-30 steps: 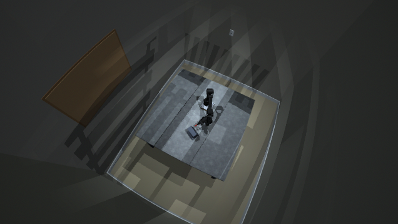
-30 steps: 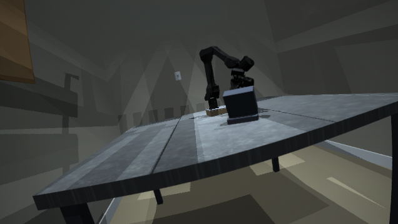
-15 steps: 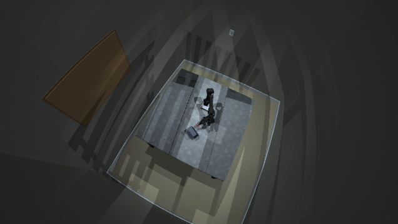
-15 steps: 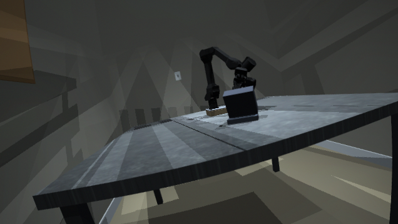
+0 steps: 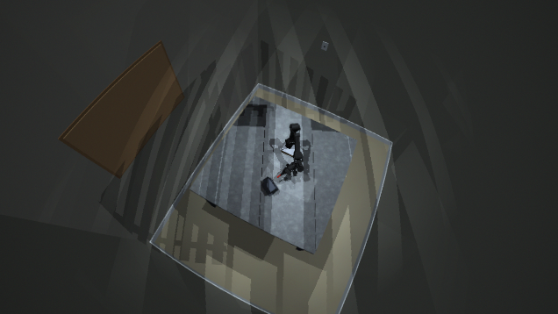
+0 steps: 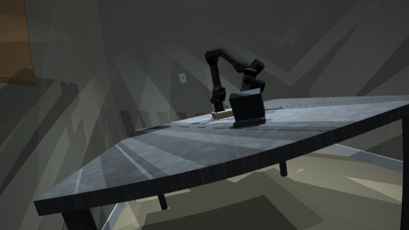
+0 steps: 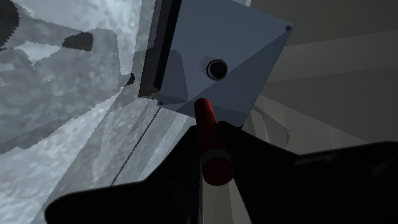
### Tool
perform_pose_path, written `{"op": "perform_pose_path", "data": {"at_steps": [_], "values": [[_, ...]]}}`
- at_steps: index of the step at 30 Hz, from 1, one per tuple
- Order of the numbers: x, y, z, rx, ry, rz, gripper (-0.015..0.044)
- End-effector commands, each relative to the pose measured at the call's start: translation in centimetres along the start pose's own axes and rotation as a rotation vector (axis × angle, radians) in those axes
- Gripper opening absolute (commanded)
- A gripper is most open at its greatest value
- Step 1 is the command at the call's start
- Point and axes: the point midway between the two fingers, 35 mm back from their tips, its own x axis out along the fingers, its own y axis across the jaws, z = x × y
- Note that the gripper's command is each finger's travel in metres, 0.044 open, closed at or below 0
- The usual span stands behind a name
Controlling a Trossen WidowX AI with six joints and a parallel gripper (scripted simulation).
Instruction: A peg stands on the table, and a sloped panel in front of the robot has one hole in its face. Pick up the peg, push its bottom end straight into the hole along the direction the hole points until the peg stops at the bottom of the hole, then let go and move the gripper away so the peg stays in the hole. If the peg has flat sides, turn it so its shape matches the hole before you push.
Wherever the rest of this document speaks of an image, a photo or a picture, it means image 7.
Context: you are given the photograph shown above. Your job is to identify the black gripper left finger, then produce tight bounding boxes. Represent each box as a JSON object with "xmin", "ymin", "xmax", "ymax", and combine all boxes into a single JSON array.
[{"xmin": 44, "ymin": 125, "xmax": 203, "ymax": 224}]

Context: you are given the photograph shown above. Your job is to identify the dark red peg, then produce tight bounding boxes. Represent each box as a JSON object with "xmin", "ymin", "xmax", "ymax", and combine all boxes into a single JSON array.
[{"xmin": 194, "ymin": 98, "xmax": 235, "ymax": 186}]

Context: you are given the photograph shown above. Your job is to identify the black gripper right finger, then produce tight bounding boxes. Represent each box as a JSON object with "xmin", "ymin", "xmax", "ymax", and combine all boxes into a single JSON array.
[{"xmin": 218, "ymin": 121, "xmax": 398, "ymax": 224}]

